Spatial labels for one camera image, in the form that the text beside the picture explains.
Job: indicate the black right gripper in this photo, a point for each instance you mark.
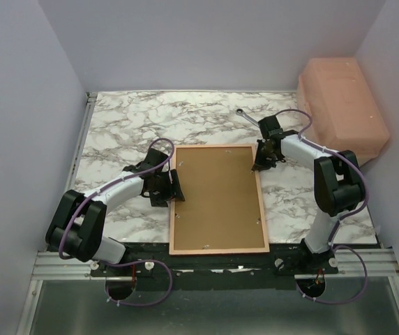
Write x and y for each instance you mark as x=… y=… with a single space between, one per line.
x=259 y=163

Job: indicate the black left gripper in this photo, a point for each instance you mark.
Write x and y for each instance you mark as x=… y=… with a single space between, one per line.
x=174 y=190

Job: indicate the brown backing board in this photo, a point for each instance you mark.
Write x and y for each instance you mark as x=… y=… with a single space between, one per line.
x=217 y=199

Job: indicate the pink photo frame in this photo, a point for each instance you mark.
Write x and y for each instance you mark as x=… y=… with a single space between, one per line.
x=171 y=223

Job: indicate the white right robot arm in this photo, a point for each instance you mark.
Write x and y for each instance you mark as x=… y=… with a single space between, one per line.
x=338 y=183

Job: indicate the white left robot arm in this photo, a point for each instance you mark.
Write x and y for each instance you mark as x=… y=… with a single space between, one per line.
x=76 y=229

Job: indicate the silver ratchet wrench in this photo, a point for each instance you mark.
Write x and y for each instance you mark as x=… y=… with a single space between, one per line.
x=241 y=113

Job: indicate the translucent orange plastic box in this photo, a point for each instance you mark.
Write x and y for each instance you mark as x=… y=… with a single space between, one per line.
x=334 y=92

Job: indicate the aluminium extrusion rail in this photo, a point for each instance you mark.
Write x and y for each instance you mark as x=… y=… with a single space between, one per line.
x=49 y=266

